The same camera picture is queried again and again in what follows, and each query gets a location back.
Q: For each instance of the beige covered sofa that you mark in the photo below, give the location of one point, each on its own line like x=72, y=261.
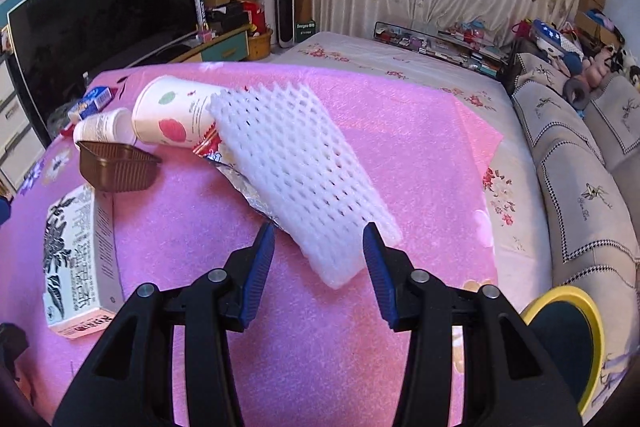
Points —
x=575, y=187

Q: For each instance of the black tower fan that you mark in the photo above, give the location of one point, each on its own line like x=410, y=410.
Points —
x=284, y=2

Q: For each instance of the blue white tissue pack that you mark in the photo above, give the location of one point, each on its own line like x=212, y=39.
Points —
x=92, y=102

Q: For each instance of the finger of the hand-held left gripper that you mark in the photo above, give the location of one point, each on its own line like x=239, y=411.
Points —
x=3, y=210
x=11, y=349

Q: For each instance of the foil snack wrapper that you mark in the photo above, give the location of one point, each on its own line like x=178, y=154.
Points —
x=245, y=189

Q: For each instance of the small pink box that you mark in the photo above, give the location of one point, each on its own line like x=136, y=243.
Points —
x=206, y=37

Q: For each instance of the green box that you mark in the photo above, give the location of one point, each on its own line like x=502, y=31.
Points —
x=305, y=31

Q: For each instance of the teal yellow tv cabinet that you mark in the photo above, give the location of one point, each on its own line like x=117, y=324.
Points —
x=225, y=47

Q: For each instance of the yellow rim trash bin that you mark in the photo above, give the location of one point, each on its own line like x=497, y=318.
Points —
x=555, y=337

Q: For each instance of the red paper bag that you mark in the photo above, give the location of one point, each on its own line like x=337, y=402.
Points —
x=255, y=17

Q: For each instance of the black floral drink carton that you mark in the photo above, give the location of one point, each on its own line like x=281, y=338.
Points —
x=75, y=257

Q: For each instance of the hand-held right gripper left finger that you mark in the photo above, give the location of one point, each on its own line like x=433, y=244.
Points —
x=257, y=277

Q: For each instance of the wicker basket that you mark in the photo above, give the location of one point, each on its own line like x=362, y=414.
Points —
x=260, y=47

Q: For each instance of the white foam net sleeve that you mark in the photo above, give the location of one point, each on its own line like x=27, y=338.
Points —
x=300, y=167

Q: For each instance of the white pill bottle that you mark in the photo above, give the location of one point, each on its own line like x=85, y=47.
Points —
x=102, y=127

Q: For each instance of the beige floral cloth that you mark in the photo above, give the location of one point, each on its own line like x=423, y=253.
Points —
x=500, y=157

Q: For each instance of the glass coffee table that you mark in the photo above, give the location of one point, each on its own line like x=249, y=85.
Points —
x=440, y=47

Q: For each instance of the brown plastic tray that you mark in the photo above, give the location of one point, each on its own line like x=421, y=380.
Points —
x=117, y=169

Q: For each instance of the white tall tube box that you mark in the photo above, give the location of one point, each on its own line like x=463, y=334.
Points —
x=200, y=12

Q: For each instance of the black box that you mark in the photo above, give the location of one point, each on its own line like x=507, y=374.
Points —
x=227, y=14

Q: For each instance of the pink floral tablecloth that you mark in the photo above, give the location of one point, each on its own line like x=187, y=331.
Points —
x=390, y=147

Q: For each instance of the white drawer unit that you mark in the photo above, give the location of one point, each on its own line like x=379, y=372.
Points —
x=15, y=122

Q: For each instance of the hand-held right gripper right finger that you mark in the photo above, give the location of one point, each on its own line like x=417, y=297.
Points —
x=380, y=277

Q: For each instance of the pile of plush toys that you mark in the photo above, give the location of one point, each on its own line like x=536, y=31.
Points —
x=597, y=69

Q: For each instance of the dotted paper cup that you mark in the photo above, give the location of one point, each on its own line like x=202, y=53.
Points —
x=170, y=112

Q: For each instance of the large curved television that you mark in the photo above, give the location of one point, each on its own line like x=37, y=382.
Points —
x=100, y=17

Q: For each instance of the blue star print plush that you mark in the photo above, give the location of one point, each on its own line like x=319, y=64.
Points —
x=547, y=34

